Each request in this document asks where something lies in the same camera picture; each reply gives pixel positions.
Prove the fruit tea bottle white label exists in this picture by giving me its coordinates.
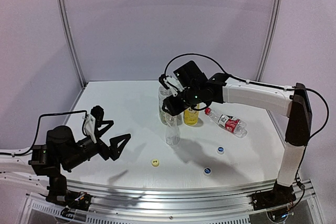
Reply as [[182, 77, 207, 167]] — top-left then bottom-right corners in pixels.
[[157, 83, 184, 125]]

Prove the yellow bottle cap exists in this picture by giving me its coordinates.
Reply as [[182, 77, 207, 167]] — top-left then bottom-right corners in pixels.
[[151, 159, 160, 167]]

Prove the clear plastic bottle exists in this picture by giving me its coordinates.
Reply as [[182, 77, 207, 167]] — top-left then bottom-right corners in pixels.
[[165, 113, 180, 146]]

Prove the left aluminium frame post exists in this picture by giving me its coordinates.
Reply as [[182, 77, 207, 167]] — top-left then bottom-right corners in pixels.
[[57, 0, 87, 89]]

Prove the right aluminium frame post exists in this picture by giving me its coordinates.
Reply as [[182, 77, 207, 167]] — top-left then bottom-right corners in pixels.
[[256, 0, 281, 81]]

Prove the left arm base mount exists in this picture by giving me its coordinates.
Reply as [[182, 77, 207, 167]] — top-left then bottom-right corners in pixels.
[[46, 175, 92, 218]]

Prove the yellow drink bottle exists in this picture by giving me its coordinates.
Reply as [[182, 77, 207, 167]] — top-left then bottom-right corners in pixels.
[[183, 108, 199, 126]]

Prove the red label water bottle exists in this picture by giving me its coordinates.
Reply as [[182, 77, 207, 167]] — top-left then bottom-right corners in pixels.
[[205, 108, 247, 138]]

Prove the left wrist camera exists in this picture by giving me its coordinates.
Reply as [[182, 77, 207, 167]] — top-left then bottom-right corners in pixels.
[[82, 114, 97, 144]]

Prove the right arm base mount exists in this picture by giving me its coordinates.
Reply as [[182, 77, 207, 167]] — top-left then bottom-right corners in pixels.
[[251, 181, 306, 223]]

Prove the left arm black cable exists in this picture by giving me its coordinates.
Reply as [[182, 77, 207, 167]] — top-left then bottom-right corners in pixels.
[[0, 110, 89, 156]]

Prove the front aluminium rail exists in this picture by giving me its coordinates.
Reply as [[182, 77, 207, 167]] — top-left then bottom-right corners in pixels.
[[26, 179, 316, 224]]

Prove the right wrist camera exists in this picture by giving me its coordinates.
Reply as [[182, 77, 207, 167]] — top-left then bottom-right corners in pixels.
[[159, 74, 183, 97]]

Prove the blue white bottle cap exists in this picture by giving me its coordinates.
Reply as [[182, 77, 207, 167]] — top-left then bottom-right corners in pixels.
[[217, 146, 225, 155], [203, 167, 212, 176]]

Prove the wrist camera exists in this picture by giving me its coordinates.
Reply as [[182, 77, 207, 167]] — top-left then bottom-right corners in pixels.
[[82, 114, 97, 144], [159, 74, 183, 97]]

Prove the aluminium frame post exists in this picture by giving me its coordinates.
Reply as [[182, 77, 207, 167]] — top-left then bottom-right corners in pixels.
[[256, 0, 281, 81], [57, 0, 87, 89]]

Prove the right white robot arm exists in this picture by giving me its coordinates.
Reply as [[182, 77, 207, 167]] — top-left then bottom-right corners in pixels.
[[159, 61, 312, 187]]

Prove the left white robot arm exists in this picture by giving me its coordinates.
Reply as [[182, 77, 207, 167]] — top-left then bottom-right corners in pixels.
[[1, 105, 131, 201]]

